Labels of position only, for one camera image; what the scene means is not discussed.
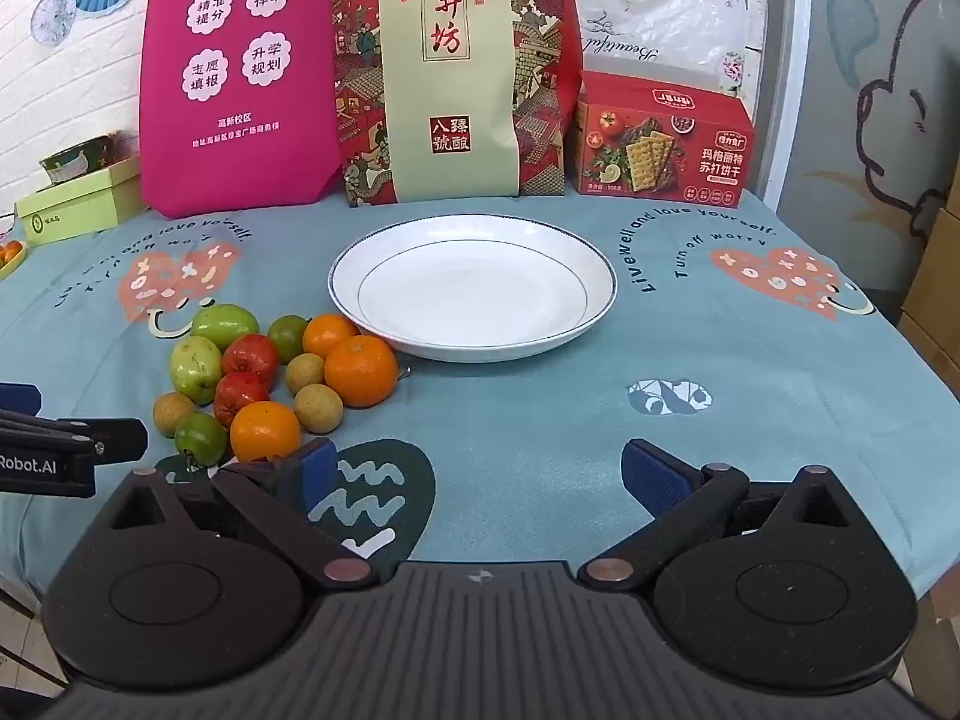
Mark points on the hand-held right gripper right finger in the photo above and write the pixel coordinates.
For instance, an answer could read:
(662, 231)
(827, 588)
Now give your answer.
(652, 474)

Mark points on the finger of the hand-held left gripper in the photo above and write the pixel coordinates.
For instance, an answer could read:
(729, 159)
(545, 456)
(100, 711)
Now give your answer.
(19, 395)
(112, 436)

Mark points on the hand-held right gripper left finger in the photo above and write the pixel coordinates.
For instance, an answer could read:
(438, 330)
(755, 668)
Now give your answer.
(319, 469)

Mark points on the tan longan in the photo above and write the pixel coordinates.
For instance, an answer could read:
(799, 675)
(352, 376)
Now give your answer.
(168, 414)
(318, 408)
(304, 373)

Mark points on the orange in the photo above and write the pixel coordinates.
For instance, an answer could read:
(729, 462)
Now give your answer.
(361, 371)
(264, 431)
(328, 334)

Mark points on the small green lime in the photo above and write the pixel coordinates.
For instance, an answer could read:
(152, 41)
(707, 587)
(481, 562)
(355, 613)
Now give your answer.
(286, 337)
(200, 436)

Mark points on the red fruit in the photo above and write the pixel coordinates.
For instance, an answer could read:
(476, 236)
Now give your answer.
(251, 358)
(238, 396)

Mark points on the white plate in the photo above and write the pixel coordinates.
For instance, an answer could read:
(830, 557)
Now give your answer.
(465, 285)

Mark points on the small dish of orange fruits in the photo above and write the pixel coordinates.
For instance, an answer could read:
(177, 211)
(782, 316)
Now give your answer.
(9, 255)

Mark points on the teal printed tablecloth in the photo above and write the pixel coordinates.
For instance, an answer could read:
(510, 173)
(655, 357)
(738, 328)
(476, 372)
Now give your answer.
(525, 405)

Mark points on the light green box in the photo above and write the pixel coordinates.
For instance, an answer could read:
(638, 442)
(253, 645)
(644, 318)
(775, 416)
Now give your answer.
(75, 210)

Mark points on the green patterned bowl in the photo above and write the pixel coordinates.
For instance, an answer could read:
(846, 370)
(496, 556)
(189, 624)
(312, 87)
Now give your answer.
(82, 157)

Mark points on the pink tote bag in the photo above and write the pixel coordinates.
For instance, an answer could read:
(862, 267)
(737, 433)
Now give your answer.
(225, 150)

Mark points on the red cracker box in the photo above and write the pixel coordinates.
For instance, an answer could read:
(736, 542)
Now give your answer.
(705, 165)

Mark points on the cardboard box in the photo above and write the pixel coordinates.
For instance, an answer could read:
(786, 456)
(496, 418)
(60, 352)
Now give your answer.
(934, 277)

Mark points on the small pale paper fan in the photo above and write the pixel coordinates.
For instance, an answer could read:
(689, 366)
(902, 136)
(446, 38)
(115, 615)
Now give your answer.
(54, 13)

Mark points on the floral plastic bag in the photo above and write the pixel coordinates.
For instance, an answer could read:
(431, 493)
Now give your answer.
(660, 7)

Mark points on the white door frame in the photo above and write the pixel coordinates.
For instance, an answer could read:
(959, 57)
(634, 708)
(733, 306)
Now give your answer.
(787, 52)

